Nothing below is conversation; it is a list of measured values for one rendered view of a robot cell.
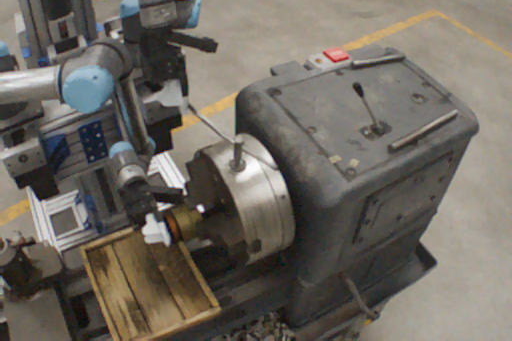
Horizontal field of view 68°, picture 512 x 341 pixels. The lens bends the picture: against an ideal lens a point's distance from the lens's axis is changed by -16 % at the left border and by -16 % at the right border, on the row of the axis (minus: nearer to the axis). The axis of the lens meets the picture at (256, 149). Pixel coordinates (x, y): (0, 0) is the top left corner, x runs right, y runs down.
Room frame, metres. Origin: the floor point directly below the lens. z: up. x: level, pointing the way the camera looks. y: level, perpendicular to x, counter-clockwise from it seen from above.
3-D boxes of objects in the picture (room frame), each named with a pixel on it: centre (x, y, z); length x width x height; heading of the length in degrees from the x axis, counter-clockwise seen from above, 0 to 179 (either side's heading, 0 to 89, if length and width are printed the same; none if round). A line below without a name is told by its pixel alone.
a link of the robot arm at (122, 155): (0.83, 0.36, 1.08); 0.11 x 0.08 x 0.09; 30
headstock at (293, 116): (0.93, -0.29, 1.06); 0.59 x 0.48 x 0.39; 121
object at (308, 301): (0.93, -0.29, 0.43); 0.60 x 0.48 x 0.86; 121
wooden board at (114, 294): (0.56, 0.29, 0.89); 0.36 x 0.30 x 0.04; 31
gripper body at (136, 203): (0.69, 0.29, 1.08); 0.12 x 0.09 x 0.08; 30
